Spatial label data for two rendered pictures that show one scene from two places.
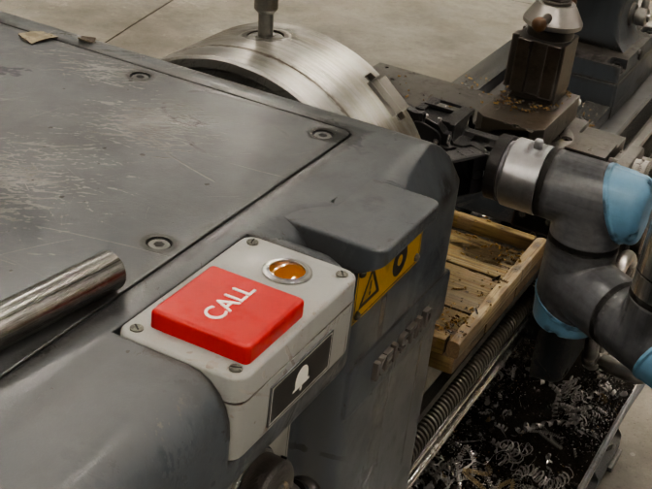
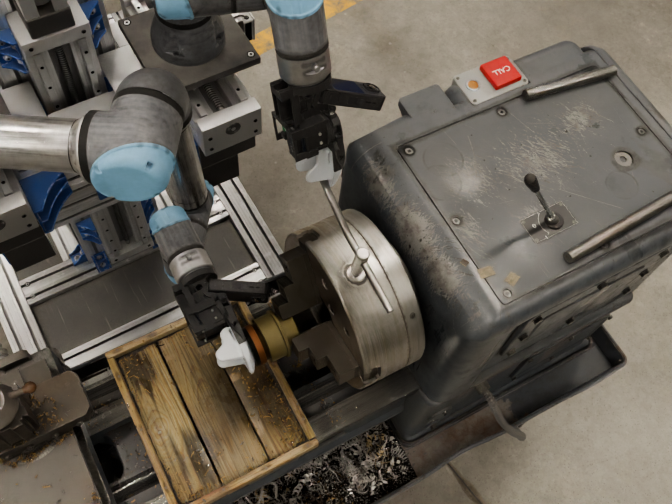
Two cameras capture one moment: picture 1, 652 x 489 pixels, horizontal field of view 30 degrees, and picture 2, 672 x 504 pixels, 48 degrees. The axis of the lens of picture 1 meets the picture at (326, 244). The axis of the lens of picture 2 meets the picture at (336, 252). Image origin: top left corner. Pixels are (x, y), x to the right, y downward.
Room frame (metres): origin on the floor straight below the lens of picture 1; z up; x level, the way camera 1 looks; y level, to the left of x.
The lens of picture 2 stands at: (1.57, 0.31, 2.37)
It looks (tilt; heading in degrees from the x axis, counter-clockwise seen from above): 62 degrees down; 209
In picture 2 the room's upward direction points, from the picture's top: 9 degrees clockwise
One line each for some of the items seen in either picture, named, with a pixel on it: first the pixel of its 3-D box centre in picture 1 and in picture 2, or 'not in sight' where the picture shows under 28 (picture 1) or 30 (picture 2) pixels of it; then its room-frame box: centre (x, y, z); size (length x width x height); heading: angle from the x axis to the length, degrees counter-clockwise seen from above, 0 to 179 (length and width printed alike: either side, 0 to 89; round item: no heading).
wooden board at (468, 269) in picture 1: (368, 254); (210, 400); (1.31, -0.05, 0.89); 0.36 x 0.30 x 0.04; 66
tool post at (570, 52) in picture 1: (539, 59); (7, 417); (1.58, -0.26, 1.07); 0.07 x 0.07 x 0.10; 66
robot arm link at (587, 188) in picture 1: (594, 199); (176, 237); (1.14, -0.27, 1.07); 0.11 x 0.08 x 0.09; 65
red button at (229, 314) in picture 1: (228, 318); (500, 73); (0.54, 0.05, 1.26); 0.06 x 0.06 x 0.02; 66
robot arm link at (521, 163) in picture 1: (524, 172); (192, 269); (1.18, -0.20, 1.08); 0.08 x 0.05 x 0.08; 155
